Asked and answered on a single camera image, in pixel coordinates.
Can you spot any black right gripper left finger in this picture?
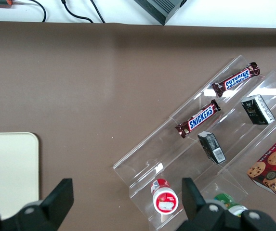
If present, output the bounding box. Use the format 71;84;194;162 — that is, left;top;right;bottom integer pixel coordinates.
0;178;75;231

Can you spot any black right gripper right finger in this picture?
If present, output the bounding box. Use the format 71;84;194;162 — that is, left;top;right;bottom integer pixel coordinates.
181;177;276;231

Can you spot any cream plastic tray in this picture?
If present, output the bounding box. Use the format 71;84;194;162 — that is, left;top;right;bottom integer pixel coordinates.
0;132;40;219

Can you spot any red lidded snack cup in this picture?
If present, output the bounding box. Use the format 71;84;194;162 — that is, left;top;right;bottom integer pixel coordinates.
149;178;179;214

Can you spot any green lidded snack cup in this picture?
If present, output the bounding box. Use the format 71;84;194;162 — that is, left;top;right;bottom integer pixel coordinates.
213;193;248;217

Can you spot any clear acrylic display stand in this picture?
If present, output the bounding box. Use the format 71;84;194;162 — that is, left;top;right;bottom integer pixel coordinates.
113;54;276;231

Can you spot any small black carton box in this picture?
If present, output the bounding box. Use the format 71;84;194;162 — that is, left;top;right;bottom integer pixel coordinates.
197;131;226;164
240;94;276;125

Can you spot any Snickers chocolate bar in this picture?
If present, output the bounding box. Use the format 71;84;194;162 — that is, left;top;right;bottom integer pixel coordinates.
211;62;261;98
175;99;222;139

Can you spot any red plaid cookie box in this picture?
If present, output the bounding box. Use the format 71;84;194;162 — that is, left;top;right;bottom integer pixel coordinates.
247;127;276;200

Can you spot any brown table mat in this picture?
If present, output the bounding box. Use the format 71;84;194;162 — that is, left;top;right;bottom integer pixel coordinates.
0;20;276;231

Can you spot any dark grey ribbed device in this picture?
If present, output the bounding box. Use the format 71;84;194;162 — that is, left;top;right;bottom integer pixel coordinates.
134;0;189;26

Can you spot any black cable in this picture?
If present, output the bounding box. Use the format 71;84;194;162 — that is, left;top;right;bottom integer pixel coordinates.
90;0;106;24
61;0;94;24
12;0;48;23

